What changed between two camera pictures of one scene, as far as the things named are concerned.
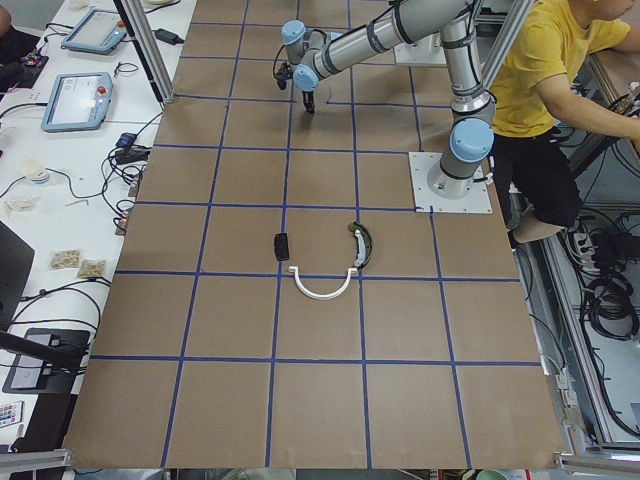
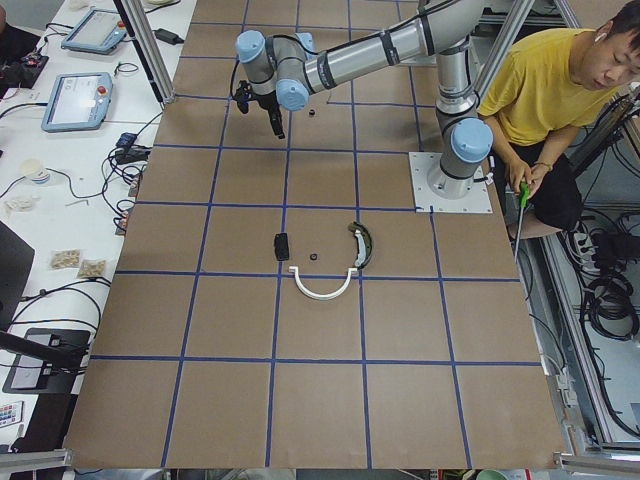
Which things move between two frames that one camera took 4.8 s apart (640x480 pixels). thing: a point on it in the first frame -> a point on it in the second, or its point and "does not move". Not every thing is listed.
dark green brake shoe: x=364 y=244 does not move
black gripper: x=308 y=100 -> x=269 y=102
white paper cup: x=35 y=171 does not move
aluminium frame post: x=145 y=36 does not move
